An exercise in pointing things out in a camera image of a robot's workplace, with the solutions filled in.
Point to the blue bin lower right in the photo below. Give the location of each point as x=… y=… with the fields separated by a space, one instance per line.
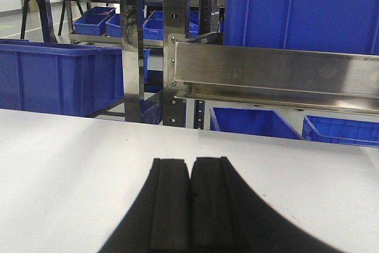
x=340 y=131

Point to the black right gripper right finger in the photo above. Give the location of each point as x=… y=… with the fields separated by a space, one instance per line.
x=228 y=216

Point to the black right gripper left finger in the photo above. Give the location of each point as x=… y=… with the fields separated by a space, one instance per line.
x=158 y=219

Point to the blue bin lower middle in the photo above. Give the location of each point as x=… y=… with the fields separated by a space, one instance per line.
x=251 y=121

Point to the stainless steel shelf rack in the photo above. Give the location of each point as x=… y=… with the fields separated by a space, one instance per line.
x=205 y=68

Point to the blue bin at left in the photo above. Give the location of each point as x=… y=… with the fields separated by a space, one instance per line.
x=74 y=80

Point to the large blue bin on rack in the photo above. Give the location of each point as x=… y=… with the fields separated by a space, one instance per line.
x=346 y=26

